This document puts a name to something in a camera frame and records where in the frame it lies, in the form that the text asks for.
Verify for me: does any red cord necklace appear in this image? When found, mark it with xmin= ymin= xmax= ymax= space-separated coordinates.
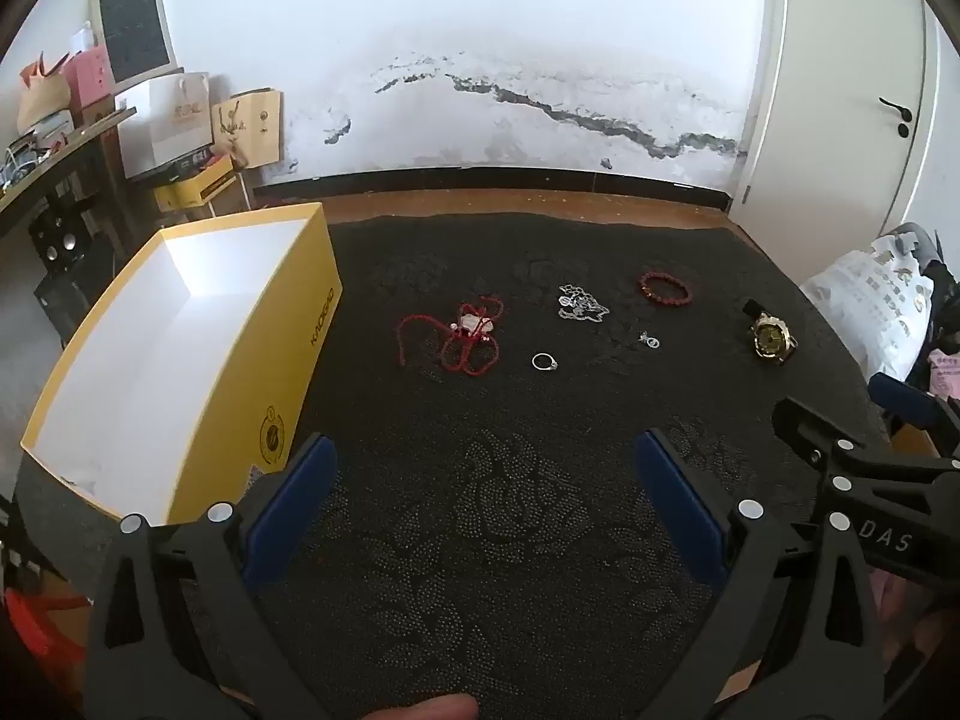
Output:
xmin=395 ymin=298 xmax=505 ymax=377

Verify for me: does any red bead bracelet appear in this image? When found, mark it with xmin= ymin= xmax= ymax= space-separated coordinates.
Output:
xmin=639 ymin=271 xmax=692 ymax=308

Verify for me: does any tan paper bag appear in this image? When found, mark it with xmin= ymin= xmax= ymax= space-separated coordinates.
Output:
xmin=211 ymin=88 xmax=284 ymax=170

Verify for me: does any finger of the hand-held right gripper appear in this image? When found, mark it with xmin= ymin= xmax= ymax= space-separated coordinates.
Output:
xmin=868 ymin=373 xmax=960 ymax=458
xmin=772 ymin=396 xmax=960 ymax=500

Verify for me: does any gold wristwatch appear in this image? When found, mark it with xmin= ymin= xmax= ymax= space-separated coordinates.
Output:
xmin=742 ymin=298 xmax=800 ymax=366

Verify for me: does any white paper bag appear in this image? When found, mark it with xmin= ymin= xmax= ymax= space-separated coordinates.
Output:
xmin=114 ymin=71 xmax=213 ymax=181

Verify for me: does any silver chain necklace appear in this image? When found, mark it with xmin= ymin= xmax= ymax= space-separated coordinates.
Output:
xmin=556 ymin=283 xmax=610 ymax=322

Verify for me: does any brown paper bag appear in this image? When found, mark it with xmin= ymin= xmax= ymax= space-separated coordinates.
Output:
xmin=16 ymin=52 xmax=74 ymax=132

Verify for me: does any person's left hand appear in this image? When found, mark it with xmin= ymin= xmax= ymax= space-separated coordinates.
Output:
xmin=367 ymin=694 xmax=481 ymax=720

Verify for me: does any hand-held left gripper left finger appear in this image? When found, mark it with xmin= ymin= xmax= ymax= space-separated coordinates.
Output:
xmin=82 ymin=431 xmax=338 ymax=720

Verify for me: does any black patterned mat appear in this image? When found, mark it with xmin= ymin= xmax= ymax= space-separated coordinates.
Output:
xmin=15 ymin=211 xmax=901 ymax=720

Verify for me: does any white printed plastic bag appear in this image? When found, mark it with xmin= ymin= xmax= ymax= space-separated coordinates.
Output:
xmin=799 ymin=223 xmax=946 ymax=383

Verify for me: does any large yellow cardboard box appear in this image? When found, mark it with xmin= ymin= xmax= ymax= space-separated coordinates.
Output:
xmin=19 ymin=202 xmax=344 ymax=530

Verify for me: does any pink box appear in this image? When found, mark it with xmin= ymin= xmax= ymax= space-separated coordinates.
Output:
xmin=61 ymin=45 xmax=117 ymax=110

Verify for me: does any black desk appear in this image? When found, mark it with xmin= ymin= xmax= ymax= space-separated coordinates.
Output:
xmin=0 ymin=106 xmax=140 ymax=256

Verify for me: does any small yellow box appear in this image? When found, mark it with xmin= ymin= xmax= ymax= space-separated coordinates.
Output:
xmin=154 ymin=156 xmax=237 ymax=212

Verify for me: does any beige computer monitor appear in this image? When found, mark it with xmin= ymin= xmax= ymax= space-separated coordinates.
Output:
xmin=88 ymin=0 xmax=179 ymax=89

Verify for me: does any black door handle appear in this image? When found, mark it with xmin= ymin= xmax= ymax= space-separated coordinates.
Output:
xmin=879 ymin=97 xmax=914 ymax=140

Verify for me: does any dark cloth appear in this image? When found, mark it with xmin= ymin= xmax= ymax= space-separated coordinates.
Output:
xmin=892 ymin=222 xmax=960 ymax=391

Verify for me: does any white door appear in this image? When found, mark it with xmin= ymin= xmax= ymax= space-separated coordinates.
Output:
xmin=739 ymin=0 xmax=960 ymax=233

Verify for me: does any pink packet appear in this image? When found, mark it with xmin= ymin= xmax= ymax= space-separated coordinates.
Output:
xmin=926 ymin=349 xmax=960 ymax=398

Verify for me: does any black speaker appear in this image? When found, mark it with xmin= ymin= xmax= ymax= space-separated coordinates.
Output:
xmin=28 ymin=195 xmax=98 ymax=271

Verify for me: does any red plastic stool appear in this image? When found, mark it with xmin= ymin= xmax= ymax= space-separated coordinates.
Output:
xmin=6 ymin=589 xmax=87 ymax=691

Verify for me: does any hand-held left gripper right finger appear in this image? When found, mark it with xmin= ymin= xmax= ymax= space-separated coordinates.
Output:
xmin=634 ymin=427 xmax=890 ymax=720

